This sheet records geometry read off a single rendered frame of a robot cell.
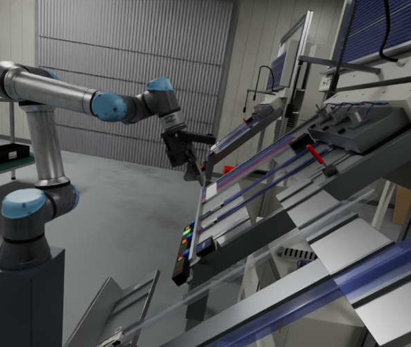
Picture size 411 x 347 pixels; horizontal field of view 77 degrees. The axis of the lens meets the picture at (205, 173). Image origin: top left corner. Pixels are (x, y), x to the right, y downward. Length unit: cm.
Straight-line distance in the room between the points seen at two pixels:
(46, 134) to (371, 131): 100
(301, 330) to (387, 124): 61
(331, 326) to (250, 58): 400
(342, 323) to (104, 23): 472
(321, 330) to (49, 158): 104
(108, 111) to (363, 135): 65
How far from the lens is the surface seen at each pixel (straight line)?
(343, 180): 72
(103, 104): 73
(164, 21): 464
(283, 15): 468
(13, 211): 100
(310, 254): 116
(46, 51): 531
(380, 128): 79
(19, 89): 93
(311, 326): 92
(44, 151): 107
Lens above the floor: 115
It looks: 14 degrees down
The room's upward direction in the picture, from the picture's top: 10 degrees clockwise
